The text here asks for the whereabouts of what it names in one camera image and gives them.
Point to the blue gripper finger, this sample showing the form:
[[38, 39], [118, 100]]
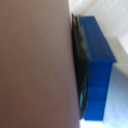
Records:
[[96, 76]]

